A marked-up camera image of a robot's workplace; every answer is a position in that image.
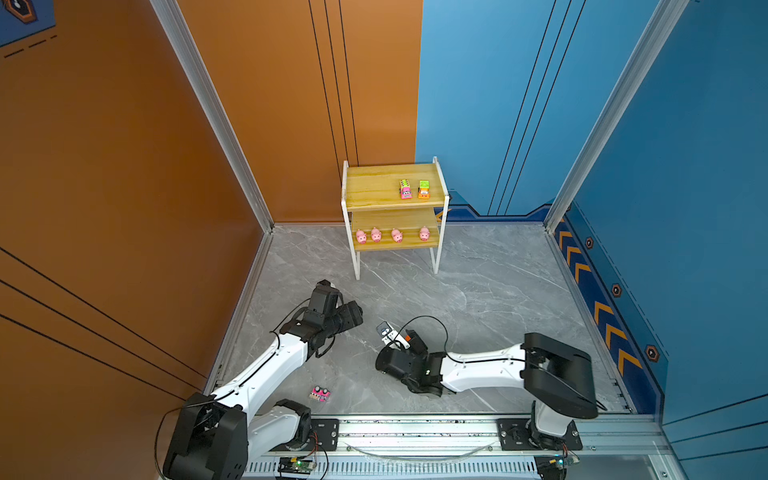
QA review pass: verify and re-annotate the pink purple toy car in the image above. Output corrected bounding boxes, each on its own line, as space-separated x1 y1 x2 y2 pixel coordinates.
399 179 413 200

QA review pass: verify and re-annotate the green toy car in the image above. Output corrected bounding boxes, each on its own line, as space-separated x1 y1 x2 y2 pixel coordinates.
418 180 431 199

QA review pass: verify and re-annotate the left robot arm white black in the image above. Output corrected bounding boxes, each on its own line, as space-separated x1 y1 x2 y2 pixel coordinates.
154 280 363 479

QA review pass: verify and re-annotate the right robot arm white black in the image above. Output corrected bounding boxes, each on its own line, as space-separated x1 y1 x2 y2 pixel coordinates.
375 330 601 454

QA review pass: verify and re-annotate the green circuit board left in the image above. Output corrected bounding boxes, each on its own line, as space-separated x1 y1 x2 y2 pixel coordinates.
276 457 317 480

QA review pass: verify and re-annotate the circuit board right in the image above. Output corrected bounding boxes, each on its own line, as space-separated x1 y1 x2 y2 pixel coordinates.
534 454 580 480

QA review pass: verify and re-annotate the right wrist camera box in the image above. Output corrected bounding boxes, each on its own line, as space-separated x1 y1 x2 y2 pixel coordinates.
376 321 410 350

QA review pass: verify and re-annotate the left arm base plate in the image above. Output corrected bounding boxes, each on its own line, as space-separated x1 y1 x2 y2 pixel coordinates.
270 418 340 453

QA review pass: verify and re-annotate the white frame wooden shelf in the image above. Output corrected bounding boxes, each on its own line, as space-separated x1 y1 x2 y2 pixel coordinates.
340 157 451 279

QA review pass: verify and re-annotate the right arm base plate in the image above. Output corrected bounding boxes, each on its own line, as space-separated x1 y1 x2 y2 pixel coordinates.
496 417 583 453

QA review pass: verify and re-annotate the aluminium corner post left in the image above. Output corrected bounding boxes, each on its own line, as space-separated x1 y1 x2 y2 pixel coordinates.
149 0 274 234

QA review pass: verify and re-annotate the aluminium corner post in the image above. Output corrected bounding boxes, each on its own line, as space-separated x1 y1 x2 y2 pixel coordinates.
149 0 274 234
543 0 689 234

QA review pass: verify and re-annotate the aluminium corner post right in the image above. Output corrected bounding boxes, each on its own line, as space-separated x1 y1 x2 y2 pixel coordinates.
543 0 689 234

